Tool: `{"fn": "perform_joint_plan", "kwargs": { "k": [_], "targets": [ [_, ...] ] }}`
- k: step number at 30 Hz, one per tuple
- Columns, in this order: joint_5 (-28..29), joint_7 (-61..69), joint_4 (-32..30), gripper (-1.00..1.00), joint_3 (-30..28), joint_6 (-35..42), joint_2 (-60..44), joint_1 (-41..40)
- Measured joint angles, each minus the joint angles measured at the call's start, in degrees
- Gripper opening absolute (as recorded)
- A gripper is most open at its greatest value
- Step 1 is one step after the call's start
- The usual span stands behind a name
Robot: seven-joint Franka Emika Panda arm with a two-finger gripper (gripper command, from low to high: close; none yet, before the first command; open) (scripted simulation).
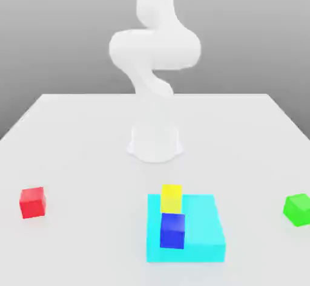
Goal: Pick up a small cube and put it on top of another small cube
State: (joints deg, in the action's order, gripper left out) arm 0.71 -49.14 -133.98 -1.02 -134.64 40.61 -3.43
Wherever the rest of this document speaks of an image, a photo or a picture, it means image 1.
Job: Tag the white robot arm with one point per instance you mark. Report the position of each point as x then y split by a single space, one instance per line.
155 49

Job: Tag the small yellow cube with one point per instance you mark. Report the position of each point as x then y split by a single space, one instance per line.
171 199

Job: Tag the small blue cube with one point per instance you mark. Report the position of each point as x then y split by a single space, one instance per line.
172 231

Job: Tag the small red cube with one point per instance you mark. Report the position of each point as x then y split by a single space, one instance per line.
32 203

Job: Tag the small green cube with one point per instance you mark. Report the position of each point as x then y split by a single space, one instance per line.
297 210

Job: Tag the large cyan box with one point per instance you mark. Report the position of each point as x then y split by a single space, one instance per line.
203 228

